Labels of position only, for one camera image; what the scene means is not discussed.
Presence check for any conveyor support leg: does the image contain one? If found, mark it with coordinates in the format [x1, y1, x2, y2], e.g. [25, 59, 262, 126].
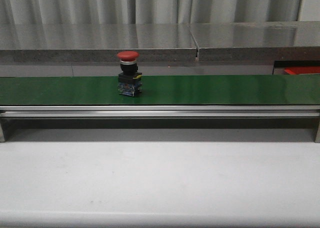
[311, 117, 320, 144]
[0, 119, 11, 143]

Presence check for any grey stone counter slab right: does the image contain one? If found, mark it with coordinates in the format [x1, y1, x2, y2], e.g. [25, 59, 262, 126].
[189, 21, 320, 62]

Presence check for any grey stone counter slab left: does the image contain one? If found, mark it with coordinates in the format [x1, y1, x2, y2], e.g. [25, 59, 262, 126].
[0, 24, 198, 63]

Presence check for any red mushroom push button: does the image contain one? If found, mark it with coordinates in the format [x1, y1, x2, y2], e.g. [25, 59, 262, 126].
[117, 50, 142, 97]

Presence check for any grey pleated curtain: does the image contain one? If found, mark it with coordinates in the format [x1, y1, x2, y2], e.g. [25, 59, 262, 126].
[0, 0, 302, 25]

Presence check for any left conveyor support leg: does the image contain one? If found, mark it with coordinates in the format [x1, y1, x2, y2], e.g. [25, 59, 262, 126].
[0, 119, 11, 143]

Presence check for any right conveyor support leg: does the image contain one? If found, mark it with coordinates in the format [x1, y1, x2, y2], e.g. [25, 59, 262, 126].
[311, 117, 320, 144]

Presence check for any aluminium conveyor frame rail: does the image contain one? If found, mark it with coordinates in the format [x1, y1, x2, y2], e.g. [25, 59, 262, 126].
[0, 105, 320, 119]

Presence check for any red plastic tray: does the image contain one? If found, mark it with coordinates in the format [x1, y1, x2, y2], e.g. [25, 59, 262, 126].
[284, 66, 320, 75]

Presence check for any grey stone counter slab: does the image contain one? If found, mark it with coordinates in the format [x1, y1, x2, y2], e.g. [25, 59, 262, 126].
[189, 21, 320, 62]
[0, 24, 198, 63]

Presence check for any green conveyor belt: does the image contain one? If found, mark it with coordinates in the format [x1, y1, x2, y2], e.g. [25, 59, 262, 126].
[0, 75, 320, 106]

